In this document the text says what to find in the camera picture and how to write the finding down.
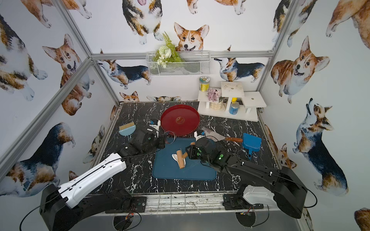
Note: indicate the white dough piece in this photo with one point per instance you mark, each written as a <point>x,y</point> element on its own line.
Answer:
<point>181,161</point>

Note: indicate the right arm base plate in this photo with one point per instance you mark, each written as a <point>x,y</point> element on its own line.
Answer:
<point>236,202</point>

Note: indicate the artificial green white flowers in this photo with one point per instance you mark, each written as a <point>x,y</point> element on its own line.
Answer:
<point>167,53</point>

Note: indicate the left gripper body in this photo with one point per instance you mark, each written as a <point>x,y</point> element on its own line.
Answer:
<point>159,141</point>

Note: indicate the metal dough scraper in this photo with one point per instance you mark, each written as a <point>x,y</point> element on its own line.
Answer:
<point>218,137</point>

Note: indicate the yellow sunflower seed can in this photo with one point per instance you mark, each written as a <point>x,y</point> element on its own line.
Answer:
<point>204,83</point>

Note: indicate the red round tray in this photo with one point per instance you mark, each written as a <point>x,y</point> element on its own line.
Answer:
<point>182,120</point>

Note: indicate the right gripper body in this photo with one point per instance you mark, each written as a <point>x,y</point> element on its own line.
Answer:
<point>191,151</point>

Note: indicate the light blue hand brush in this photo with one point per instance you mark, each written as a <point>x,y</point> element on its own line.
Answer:
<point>127,129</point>

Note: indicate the wooden double roller pin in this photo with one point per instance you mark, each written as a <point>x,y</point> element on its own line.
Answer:
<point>182,156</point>

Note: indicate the white tiered shelf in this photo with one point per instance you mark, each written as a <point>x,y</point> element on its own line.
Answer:
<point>240,104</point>

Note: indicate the round metal cutter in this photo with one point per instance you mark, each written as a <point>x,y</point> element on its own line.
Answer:
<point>169,137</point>

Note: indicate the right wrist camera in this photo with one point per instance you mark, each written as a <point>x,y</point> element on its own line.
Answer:
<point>199,134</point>

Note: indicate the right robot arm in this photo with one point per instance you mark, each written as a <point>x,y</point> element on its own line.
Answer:
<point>274,187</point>

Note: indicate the teal plastic tray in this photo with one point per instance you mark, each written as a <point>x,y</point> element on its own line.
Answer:
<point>166,167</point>

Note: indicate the pink flower decoration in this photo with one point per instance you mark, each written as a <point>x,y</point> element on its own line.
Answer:
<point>214,95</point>

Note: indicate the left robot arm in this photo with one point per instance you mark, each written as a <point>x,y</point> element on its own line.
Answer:
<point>64,206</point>

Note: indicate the white wire wall basket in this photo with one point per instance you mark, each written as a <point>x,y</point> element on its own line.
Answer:
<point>193,64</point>

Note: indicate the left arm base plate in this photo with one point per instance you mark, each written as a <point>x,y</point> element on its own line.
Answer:
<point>135,204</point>

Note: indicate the blue can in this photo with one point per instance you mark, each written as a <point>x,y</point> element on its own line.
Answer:
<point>234,108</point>

